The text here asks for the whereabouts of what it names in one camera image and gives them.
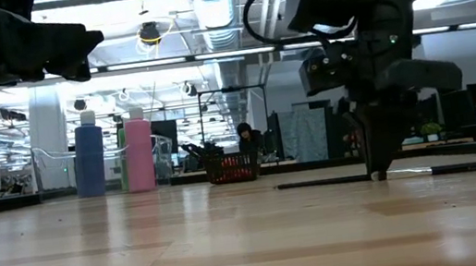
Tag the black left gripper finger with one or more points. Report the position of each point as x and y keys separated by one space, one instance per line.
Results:
x=48 y=43
x=75 y=69

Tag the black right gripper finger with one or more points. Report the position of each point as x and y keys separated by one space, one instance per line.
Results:
x=382 y=131

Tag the blue paint bottle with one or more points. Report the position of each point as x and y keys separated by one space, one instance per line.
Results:
x=90 y=163

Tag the green paint bottle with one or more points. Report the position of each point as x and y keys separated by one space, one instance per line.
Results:
x=123 y=158

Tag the pink paint bottle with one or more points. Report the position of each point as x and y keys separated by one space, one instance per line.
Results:
x=140 y=156

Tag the background black robot arm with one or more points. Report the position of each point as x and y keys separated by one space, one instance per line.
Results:
x=203 y=149

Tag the small background potted plant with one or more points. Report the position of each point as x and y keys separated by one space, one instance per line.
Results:
x=430 y=128

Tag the clear plastic bin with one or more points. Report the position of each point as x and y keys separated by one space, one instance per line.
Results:
x=165 y=162

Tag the person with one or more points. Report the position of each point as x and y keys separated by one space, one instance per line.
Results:
x=251 y=142

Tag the black slotted plastic basket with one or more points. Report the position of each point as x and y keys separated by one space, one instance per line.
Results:
x=213 y=174

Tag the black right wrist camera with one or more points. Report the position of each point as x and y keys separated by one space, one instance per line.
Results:
x=323 y=74

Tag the black overhead camera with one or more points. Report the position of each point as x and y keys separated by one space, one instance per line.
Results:
x=149 y=32

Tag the black background gantry frame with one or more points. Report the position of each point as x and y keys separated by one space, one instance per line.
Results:
x=232 y=89

